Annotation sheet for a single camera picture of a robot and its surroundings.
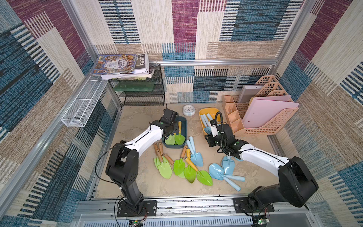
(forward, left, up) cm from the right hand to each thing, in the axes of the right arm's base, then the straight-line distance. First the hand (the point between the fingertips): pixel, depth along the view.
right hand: (207, 133), depth 88 cm
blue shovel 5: (-23, -14, -11) cm, 29 cm away
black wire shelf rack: (+41, +49, -1) cm, 63 cm away
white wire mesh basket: (+13, +82, +8) cm, 83 cm away
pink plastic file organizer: (+27, -24, -7) cm, 37 cm away
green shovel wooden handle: (-12, +32, -11) cm, 35 cm away
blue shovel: (-11, +6, -11) cm, 17 cm away
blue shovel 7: (-23, -10, +14) cm, 28 cm away
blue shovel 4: (-15, -12, -11) cm, 22 cm away
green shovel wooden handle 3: (-15, +17, -11) cm, 25 cm away
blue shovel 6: (-19, -5, -11) cm, 23 cm away
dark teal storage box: (+7, +14, -9) cm, 18 cm away
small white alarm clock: (+29, +10, -9) cm, 32 cm away
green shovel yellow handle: (+2, +23, -10) cm, 25 cm away
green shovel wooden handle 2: (-17, +26, -12) cm, 33 cm away
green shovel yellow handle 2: (-21, +4, -11) cm, 24 cm away
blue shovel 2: (+2, +10, -9) cm, 13 cm away
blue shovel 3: (+19, -1, -10) cm, 21 cm away
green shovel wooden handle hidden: (-12, +23, -10) cm, 28 cm away
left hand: (+6, +20, 0) cm, 21 cm away
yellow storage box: (+28, -9, -11) cm, 31 cm away
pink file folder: (+8, -31, +12) cm, 34 cm away
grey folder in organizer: (+33, -33, +4) cm, 47 cm away
